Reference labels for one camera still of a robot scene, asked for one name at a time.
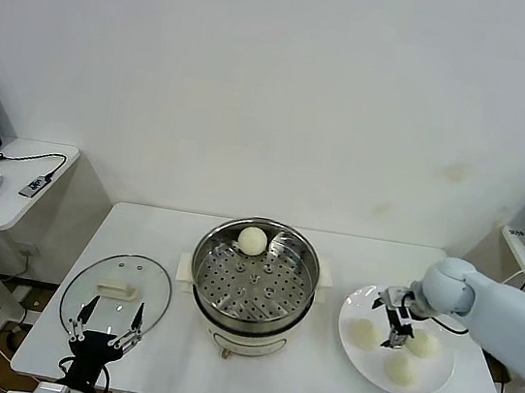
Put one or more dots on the large white plate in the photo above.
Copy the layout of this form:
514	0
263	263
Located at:
363	367

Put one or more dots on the perforated steel steamer basket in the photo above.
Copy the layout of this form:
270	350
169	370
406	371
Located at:
306	266

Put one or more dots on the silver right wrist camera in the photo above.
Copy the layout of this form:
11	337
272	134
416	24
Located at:
395	296

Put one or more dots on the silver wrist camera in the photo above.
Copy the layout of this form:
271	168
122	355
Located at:
395	296
51	392

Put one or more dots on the small grey USB hub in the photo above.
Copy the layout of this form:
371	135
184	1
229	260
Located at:
34	186

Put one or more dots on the white wall socket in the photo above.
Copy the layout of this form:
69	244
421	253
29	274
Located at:
29	251

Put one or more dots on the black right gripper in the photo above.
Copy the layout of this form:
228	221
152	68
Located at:
400	321

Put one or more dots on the cream electric cooking pot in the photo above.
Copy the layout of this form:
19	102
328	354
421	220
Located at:
247	338

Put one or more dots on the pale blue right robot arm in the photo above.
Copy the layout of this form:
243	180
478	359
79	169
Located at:
496	307

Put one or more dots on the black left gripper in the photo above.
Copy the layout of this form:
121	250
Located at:
94	352

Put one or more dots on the white steamed baozi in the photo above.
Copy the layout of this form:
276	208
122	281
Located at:
424	346
401	369
364	334
252	240

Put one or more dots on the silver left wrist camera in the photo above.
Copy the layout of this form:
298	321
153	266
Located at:
51	392

